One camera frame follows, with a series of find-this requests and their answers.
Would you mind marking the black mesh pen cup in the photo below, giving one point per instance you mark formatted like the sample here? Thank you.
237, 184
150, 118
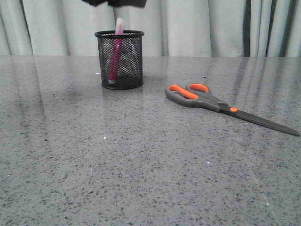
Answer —
130, 71

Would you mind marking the grey orange scissors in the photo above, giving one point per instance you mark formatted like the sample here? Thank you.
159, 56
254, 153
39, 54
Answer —
200, 96

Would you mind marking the light grey curtain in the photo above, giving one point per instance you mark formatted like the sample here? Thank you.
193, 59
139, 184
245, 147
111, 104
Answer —
186, 28

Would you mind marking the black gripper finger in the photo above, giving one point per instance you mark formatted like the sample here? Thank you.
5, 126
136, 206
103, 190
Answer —
118, 3

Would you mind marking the pink marker pen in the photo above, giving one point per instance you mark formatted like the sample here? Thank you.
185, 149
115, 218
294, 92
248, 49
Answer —
114, 65

